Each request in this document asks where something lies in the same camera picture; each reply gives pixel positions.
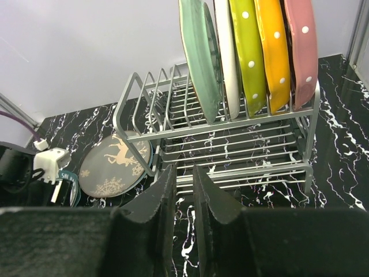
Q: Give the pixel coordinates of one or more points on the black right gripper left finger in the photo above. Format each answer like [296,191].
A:
[133,240]

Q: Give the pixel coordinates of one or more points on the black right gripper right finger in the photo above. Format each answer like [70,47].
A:
[235,240]

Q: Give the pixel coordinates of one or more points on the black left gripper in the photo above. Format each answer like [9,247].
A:
[18,186]

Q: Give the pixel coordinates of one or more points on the teal lettered plate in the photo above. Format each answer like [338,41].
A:
[75,193]

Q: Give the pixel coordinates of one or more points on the mint green plate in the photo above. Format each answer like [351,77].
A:
[202,54]

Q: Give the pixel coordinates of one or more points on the white blue striped plate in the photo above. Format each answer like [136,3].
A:
[229,60]

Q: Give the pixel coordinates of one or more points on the orange dotted plate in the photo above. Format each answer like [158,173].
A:
[275,52]

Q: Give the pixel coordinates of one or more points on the green dotted plate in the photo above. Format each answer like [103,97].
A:
[249,50]

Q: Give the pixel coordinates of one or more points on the pink dotted plate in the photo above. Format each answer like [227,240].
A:
[304,49]

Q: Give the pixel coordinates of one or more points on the metal dish rack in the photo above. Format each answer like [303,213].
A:
[162,122]

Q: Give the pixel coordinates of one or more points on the grey deer plate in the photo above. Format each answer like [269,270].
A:
[109,169]

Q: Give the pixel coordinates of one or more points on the black marble pattern mat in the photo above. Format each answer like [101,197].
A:
[339,155]

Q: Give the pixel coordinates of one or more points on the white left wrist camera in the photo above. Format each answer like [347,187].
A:
[48,162]

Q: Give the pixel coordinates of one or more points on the right aluminium frame post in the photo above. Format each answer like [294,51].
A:
[358,48]

